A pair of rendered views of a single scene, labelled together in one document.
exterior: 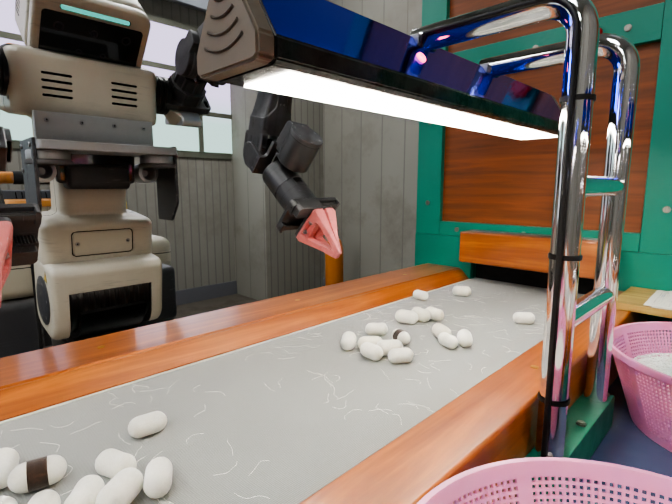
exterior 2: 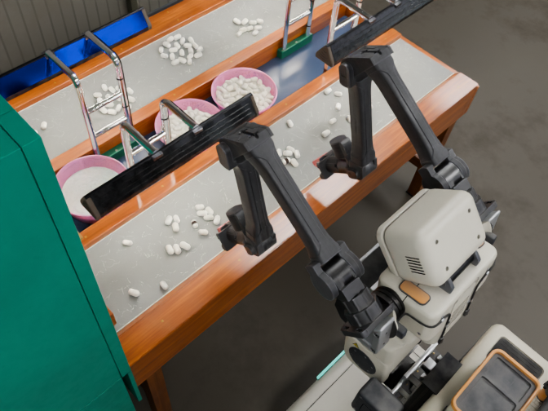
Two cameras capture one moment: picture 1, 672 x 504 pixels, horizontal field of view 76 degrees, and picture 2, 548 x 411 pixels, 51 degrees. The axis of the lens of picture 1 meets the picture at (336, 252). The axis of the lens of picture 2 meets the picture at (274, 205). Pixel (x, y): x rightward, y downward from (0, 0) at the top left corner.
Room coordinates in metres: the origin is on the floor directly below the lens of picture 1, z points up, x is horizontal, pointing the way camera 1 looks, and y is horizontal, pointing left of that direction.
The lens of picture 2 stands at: (1.66, 0.08, 2.41)
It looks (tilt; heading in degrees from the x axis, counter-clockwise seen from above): 55 degrees down; 175
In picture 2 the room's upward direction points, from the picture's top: 7 degrees clockwise
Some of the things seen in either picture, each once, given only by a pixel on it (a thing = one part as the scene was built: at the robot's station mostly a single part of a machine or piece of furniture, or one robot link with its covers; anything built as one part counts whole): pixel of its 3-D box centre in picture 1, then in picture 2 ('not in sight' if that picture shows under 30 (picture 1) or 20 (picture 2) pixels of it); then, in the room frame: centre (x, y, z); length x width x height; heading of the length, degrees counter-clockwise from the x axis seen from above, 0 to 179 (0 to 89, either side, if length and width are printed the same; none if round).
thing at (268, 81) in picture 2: not in sight; (244, 98); (-0.05, 0.05, 0.72); 0.27 x 0.27 x 0.10
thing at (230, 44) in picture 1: (453, 87); (175, 148); (0.54, -0.14, 1.08); 0.62 x 0.08 x 0.07; 135
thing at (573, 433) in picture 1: (509, 242); (165, 169); (0.48, -0.19, 0.90); 0.20 x 0.19 x 0.45; 135
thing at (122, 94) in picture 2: not in sight; (94, 102); (0.20, -0.48, 0.90); 0.20 x 0.19 x 0.45; 135
